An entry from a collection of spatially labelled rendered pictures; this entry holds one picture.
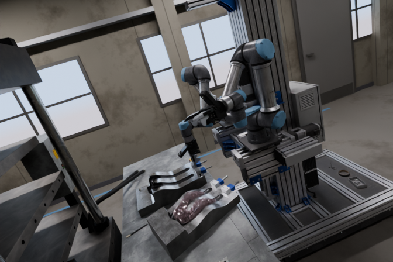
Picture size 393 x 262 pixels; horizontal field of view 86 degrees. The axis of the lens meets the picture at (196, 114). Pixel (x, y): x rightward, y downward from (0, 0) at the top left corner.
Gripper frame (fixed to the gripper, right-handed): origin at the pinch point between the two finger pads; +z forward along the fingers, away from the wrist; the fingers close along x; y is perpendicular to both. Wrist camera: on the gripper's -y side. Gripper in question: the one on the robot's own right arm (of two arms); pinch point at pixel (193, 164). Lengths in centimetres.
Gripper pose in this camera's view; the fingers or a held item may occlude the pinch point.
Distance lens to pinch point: 170.6
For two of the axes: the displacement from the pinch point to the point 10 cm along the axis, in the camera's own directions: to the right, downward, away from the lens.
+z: 2.8, 9.1, 2.9
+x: -3.1, -2.1, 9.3
